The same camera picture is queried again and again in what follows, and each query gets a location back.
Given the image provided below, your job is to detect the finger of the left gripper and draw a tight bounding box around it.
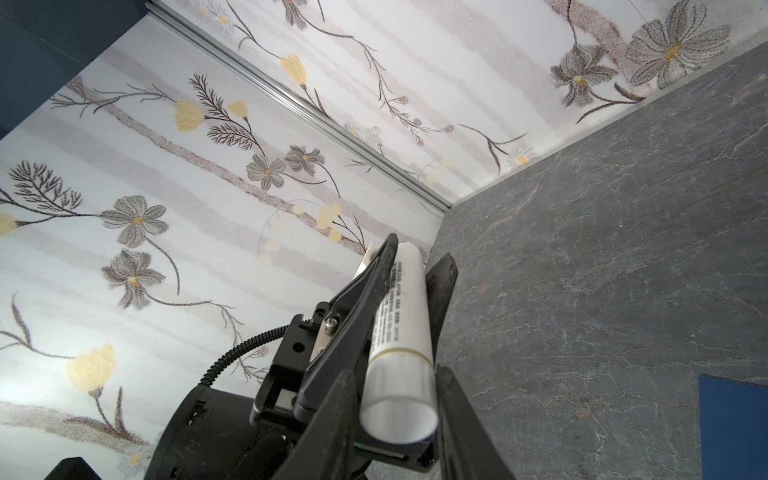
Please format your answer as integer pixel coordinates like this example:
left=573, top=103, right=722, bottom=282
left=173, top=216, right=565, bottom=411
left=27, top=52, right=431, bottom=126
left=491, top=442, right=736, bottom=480
left=425, top=253, right=458, bottom=360

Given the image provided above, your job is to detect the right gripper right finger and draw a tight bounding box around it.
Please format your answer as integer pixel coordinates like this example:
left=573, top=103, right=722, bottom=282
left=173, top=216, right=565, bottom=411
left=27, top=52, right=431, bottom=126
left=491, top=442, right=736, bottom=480
left=435, top=365, right=516, bottom=480

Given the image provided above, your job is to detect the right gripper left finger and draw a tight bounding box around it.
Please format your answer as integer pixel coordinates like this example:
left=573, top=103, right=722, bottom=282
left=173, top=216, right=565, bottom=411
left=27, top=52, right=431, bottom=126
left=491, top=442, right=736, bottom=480
left=273, top=371, right=358, bottom=480

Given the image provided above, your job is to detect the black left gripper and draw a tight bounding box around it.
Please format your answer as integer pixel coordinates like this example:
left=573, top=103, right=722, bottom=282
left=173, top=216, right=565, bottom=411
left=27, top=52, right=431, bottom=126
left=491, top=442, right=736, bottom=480
left=143, top=232, right=439, bottom=480

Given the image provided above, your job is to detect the white glue stick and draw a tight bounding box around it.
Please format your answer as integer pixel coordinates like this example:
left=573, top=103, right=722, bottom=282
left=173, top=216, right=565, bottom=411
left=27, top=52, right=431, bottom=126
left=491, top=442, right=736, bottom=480
left=360, top=242, right=438, bottom=445

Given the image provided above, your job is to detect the dark blue envelope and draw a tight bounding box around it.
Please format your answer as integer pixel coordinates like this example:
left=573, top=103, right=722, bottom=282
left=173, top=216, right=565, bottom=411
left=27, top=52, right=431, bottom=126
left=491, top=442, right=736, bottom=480
left=698, top=375, right=767, bottom=479

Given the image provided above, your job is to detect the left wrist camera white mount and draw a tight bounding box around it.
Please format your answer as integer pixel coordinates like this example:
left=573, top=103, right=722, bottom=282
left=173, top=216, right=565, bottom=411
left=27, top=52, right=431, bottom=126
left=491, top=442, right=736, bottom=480
left=353, top=243, right=379, bottom=279

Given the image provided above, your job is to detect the black corrugated cable conduit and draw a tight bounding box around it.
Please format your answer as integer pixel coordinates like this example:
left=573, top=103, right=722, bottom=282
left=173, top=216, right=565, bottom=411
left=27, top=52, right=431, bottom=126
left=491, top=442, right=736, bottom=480
left=197, top=323, right=290, bottom=388

